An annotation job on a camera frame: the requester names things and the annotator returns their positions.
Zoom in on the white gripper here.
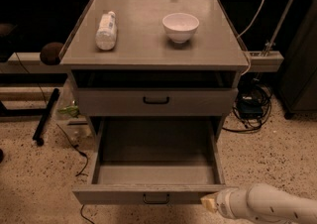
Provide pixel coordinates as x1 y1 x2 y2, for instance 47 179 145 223
201 188 235 219

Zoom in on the grey drawer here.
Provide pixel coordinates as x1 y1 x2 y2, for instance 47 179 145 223
76 88 238 116
73 117 228 205

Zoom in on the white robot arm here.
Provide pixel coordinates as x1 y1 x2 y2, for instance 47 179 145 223
201 183 317 224

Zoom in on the grey top drawer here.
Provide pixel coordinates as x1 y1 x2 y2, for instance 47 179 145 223
76 88 238 116

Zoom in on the grey drawer cabinet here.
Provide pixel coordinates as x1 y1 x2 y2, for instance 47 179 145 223
61 0 247 132

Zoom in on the dark cabinet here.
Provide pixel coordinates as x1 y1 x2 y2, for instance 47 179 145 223
277 0 317 119

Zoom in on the clear plastic bag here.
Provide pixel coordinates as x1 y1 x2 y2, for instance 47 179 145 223
53 79 91 140

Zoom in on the metal pole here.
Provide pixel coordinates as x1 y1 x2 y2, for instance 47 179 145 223
261 0 294 56

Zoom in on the white ceramic bowl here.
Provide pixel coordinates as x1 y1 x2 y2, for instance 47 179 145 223
162 13 200 44

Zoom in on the black stand leg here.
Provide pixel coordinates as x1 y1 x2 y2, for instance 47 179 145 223
0 88 59 147

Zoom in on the white plastic bottle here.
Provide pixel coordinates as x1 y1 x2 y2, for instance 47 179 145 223
95 11 117 51

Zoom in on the brown round object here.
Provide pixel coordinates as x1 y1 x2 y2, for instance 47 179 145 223
40 42 63 65

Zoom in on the black cable bundle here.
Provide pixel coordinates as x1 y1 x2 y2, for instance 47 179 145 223
222 82 273 134

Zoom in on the black floor cable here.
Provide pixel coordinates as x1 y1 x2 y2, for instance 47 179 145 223
55 122 97 224

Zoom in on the white power cable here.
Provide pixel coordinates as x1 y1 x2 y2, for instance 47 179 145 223
236 0 267 77

